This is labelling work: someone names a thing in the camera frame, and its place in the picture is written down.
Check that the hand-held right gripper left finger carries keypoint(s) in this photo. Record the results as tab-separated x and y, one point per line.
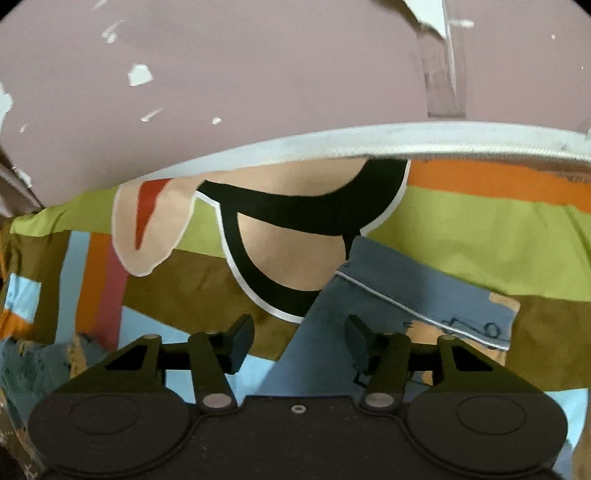
242	341

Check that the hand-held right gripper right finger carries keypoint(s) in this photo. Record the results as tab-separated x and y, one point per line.
358	344

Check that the blue patched jeans pants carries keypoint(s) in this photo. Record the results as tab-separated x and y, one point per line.
388	300

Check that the colourful printed bed sheet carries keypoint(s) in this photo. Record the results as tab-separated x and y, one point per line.
471	230

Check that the white mattress edge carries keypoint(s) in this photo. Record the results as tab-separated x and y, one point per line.
415	141

